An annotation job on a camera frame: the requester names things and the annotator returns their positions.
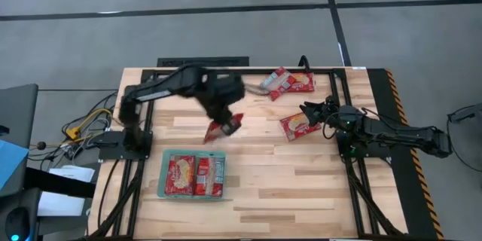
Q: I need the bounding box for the blue sheet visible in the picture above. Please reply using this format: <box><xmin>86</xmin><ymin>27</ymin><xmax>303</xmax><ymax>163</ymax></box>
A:
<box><xmin>0</xmin><ymin>139</ymin><xmax>30</xmax><ymax>191</ymax></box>

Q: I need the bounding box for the black computer mouse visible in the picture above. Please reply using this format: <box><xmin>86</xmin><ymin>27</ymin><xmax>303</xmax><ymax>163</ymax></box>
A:
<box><xmin>5</xmin><ymin>206</ymin><xmax>31</xmax><ymax>241</ymax></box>

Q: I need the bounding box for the green plastic basket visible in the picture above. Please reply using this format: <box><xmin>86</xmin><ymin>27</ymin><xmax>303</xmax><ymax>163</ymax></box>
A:
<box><xmin>157</xmin><ymin>148</ymin><xmax>227</xmax><ymax>200</ymax></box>

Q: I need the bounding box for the yellow cable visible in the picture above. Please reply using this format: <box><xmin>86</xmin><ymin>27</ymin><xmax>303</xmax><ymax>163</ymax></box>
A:
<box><xmin>66</xmin><ymin>108</ymin><xmax>113</xmax><ymax>140</ymax></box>

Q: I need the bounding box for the black hazard-striped mat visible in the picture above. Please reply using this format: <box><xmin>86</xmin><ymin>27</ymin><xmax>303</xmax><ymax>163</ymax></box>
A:
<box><xmin>367</xmin><ymin>68</ymin><xmax>445</xmax><ymax>240</ymax></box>

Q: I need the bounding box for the black cable loop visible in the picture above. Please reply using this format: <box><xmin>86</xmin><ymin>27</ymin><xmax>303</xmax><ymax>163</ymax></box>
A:
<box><xmin>297</xmin><ymin>54</ymin><xmax>311</xmax><ymax>71</ymax></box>

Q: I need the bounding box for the grey desk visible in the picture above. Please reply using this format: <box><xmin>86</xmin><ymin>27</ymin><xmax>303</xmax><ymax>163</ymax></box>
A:
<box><xmin>0</xmin><ymin>84</ymin><xmax>39</xmax><ymax>197</ymax></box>

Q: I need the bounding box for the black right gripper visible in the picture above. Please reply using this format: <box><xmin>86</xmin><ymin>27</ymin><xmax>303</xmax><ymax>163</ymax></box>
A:
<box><xmin>300</xmin><ymin>96</ymin><xmax>342</xmax><ymax>128</ymax></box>

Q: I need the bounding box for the black rectangular grille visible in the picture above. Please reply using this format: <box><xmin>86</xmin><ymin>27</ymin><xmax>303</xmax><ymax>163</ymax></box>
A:
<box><xmin>157</xmin><ymin>56</ymin><xmax>250</xmax><ymax>68</ymax></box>

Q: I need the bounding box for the white paper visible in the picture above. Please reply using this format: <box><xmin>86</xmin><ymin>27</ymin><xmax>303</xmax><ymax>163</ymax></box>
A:
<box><xmin>37</xmin><ymin>166</ymin><xmax>96</xmax><ymax>218</ymax></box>

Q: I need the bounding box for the black metal table frame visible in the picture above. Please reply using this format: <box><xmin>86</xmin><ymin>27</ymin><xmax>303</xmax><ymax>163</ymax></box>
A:
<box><xmin>88</xmin><ymin>68</ymin><xmax>406</xmax><ymax>240</ymax></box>

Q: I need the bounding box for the black bar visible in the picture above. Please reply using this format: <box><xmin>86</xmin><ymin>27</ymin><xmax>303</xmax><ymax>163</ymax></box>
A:
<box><xmin>24</xmin><ymin>167</ymin><xmax>97</xmax><ymax>199</ymax></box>

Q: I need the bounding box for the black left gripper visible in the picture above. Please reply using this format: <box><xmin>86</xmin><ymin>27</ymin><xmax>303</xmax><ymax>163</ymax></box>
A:
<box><xmin>205</xmin><ymin>82</ymin><xmax>246</xmax><ymax>136</ymax></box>

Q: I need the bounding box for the dark grey floor device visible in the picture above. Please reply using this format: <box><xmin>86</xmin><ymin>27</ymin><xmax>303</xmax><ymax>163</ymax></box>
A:
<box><xmin>447</xmin><ymin>102</ymin><xmax>482</xmax><ymax>124</ymax></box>

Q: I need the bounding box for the red butter popcorn bag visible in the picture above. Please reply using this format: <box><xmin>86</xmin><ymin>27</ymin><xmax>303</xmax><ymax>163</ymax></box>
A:
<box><xmin>288</xmin><ymin>72</ymin><xmax>316</xmax><ymax>93</ymax></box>
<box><xmin>194</xmin><ymin>157</ymin><xmax>226</xmax><ymax>198</ymax></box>
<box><xmin>164</xmin><ymin>154</ymin><xmax>197</xmax><ymax>197</ymax></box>
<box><xmin>261</xmin><ymin>66</ymin><xmax>298</xmax><ymax>102</ymax></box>
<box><xmin>203</xmin><ymin>112</ymin><xmax>245</xmax><ymax>145</ymax></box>
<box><xmin>279</xmin><ymin>111</ymin><xmax>323</xmax><ymax>142</ymax></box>

